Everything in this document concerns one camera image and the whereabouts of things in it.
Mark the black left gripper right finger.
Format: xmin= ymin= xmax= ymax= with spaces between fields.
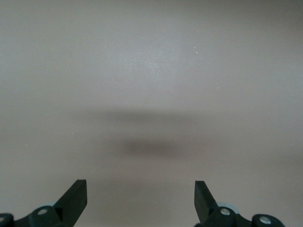
xmin=194 ymin=180 xmax=285 ymax=227

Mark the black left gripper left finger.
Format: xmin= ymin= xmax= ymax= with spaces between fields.
xmin=0 ymin=179 xmax=88 ymax=227

